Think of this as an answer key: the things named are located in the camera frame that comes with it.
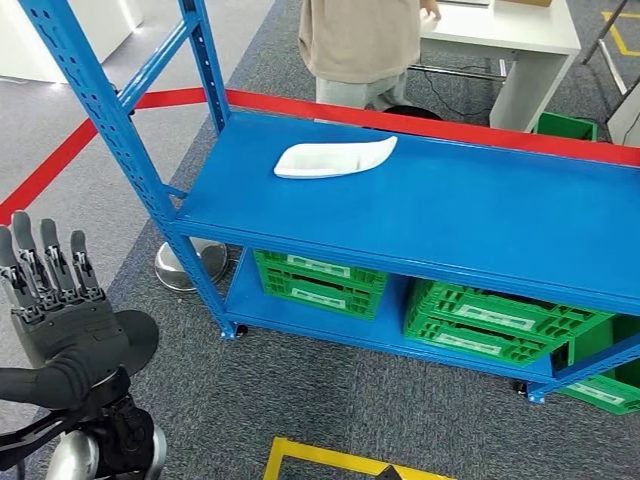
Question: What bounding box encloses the white plastic shell part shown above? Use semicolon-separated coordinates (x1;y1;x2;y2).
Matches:
273;135;398;180

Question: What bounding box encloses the blue metal shelf rack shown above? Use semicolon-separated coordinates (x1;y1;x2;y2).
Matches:
19;0;640;405

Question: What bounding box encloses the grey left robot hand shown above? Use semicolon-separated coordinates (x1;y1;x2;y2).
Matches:
0;210;132;412

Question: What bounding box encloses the person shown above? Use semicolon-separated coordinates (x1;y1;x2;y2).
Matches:
298;0;442;113

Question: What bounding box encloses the red barrier belt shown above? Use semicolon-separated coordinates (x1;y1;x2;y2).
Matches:
0;119;98;227
134;87;640;168

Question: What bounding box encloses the green open plastic bin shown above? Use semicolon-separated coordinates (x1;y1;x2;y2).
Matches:
531;111;598;142

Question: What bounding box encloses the black desk cable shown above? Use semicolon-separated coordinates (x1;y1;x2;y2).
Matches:
422;66;494;125

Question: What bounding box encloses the green folding plastic crate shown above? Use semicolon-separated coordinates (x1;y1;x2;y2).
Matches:
253;249;389;296
407;278;614;346
260;274;383;322
404;311;566;369
552;314;640;417

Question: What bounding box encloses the white desk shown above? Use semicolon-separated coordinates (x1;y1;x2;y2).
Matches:
419;0;582;132

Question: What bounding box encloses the white cabinet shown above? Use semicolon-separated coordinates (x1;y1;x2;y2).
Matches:
606;86;640;148

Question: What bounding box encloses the grey metal frame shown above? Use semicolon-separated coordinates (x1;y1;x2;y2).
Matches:
582;0;640;125

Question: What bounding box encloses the black round stool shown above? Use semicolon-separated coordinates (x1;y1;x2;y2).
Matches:
382;104;444;123

